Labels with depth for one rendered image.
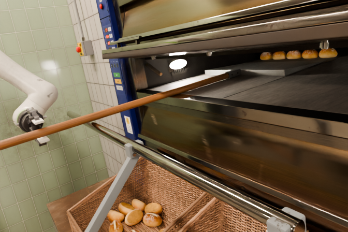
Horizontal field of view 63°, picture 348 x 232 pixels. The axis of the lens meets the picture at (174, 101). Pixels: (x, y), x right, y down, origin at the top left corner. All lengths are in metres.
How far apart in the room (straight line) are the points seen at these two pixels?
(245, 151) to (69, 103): 1.67
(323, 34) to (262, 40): 0.13
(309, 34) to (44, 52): 2.01
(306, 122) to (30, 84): 1.11
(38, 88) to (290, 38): 1.09
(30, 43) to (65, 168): 0.99
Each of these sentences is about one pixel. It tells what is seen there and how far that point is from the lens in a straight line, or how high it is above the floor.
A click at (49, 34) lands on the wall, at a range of 2.36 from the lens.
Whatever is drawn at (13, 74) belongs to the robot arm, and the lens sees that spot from 1.44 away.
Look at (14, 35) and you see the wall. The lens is 2.32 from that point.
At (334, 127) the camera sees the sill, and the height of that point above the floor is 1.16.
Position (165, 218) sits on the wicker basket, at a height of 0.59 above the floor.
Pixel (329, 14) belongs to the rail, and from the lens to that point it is 0.57.
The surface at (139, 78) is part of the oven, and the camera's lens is 1.57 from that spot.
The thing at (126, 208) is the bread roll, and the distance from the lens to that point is 1.55.
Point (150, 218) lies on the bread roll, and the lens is 1.44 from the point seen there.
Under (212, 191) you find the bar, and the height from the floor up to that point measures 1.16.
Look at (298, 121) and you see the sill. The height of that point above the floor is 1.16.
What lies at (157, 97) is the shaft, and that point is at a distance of 1.23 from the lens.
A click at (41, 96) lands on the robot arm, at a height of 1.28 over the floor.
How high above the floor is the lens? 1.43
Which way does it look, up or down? 13 degrees down
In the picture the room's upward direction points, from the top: 10 degrees counter-clockwise
